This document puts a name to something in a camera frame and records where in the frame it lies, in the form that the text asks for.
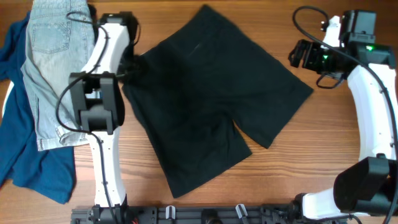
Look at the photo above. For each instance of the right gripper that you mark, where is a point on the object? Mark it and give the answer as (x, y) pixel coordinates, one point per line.
(304, 55)

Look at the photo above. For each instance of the black shorts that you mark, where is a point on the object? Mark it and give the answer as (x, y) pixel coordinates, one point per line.
(202, 90)

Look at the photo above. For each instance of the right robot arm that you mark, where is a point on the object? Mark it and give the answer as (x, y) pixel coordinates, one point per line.
(348, 53)

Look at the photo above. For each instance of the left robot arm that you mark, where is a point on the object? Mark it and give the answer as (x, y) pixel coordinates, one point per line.
(99, 109)

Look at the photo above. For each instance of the black garment under pile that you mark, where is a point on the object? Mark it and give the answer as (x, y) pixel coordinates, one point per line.
(93, 14)

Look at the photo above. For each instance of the light denim shorts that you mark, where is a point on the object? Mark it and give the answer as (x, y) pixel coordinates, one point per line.
(59, 41)

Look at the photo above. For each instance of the blue t-shirt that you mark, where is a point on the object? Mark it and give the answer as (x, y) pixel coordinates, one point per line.
(50, 173)

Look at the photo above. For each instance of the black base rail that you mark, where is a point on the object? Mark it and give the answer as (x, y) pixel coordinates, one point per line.
(266, 213)

